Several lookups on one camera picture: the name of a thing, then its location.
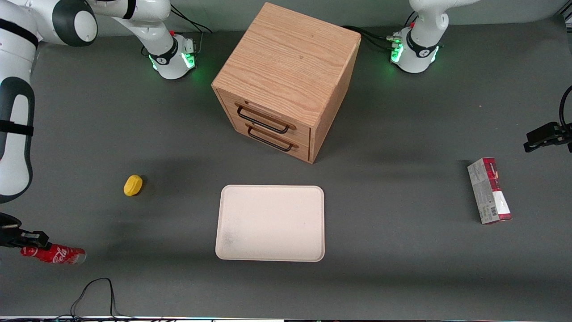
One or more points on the red coke bottle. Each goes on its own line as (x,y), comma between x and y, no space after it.
(60,255)

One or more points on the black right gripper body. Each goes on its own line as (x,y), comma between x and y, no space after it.
(10,235)

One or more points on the yellow toy lemon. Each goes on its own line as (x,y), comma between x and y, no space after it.
(132,185)

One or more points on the oak wooden drawer cabinet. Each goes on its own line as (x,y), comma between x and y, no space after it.
(290,67)

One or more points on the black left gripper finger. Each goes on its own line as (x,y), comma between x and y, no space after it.
(543,131)
(538,145)

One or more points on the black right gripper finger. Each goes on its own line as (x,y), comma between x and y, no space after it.
(40,245)
(35,235)

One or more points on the grey and red carton box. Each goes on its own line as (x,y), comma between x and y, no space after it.
(489,191)

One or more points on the beige plastic tray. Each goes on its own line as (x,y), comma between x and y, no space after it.
(270,223)

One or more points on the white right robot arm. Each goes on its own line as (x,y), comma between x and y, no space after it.
(18,112)

